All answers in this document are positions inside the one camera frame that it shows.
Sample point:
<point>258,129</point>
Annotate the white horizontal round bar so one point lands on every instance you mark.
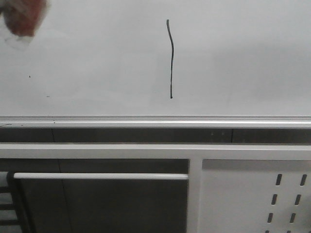
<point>101,176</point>

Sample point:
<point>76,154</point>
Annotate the white whiteboard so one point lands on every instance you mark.
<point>161,57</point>

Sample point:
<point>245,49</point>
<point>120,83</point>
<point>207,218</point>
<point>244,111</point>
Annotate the white metal stand frame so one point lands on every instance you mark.
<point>194,153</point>

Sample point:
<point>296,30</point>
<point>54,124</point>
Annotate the black slatted rack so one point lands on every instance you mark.
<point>8,218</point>

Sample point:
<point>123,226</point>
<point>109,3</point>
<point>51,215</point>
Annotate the aluminium whiteboard tray rail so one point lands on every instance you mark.
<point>204,122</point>

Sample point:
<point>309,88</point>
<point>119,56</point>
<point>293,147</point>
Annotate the red round magnet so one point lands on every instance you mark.
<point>20,20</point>

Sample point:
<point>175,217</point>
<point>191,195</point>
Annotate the white perforated metal panel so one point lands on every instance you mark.
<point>255,196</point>

